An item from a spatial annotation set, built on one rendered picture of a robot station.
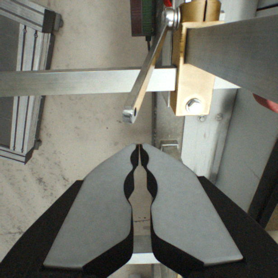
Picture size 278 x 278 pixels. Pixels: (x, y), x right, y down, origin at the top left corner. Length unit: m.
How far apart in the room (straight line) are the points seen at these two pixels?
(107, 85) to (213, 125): 0.40
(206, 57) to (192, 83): 0.08
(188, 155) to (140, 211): 1.23
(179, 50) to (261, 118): 0.30
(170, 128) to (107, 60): 0.75
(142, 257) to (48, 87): 0.29
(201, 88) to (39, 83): 0.22
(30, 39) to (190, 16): 0.82
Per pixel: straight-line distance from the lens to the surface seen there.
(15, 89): 0.31
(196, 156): 0.63
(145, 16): 0.41
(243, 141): 0.55
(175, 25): 0.26
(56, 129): 1.35
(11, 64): 1.08
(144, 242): 0.33
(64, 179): 1.61
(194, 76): 0.26
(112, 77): 0.26
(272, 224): 0.49
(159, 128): 0.46
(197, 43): 0.21
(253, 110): 0.52
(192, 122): 0.56
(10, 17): 1.02
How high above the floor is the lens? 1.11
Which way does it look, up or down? 61 degrees down
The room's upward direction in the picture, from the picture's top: 178 degrees clockwise
